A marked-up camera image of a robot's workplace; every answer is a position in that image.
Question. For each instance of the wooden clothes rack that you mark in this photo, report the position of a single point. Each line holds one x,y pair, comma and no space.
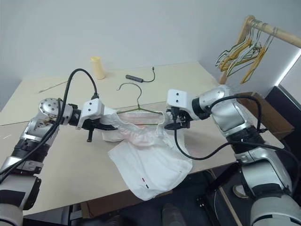
282,34

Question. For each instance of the brown cardboard box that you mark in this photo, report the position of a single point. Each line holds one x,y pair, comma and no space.
275,117

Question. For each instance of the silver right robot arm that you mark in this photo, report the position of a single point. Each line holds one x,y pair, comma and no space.
225,113

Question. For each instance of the white green pen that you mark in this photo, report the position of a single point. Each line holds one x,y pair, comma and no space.
53,86

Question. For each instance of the white shorts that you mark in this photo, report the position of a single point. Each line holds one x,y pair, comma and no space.
160,169

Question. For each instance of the white beige shoe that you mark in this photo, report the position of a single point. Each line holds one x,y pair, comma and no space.
238,190

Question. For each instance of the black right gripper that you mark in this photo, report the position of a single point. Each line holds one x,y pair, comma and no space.
183,117

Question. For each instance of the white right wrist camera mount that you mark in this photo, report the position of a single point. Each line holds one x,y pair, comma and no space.
179,99

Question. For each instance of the small white scrap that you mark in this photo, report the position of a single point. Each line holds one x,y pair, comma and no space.
6,136

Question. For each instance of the pale yellow plastic cup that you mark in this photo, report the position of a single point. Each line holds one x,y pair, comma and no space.
98,69

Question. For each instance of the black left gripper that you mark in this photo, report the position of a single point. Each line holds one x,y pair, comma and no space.
90,123

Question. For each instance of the black metal table frame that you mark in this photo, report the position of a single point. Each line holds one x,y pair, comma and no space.
75,213

